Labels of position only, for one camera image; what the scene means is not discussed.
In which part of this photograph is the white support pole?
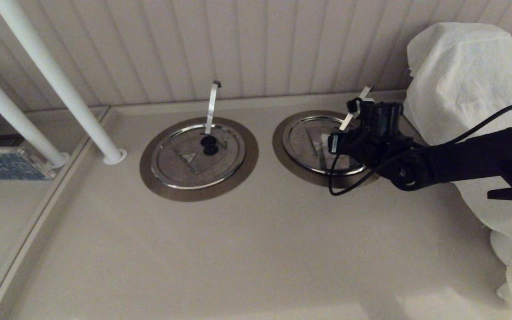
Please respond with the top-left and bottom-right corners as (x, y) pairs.
(0, 56), (70, 169)
(0, 0), (128, 165)

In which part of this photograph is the blue patterned box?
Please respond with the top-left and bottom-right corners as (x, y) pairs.
(0, 147), (56, 181)

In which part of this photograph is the white cloth cover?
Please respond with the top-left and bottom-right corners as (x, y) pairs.
(400, 22), (512, 314)

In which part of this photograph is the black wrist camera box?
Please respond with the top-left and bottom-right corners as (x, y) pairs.
(367, 101), (404, 136)

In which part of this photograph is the black cable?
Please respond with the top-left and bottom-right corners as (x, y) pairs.
(328, 103), (512, 196)

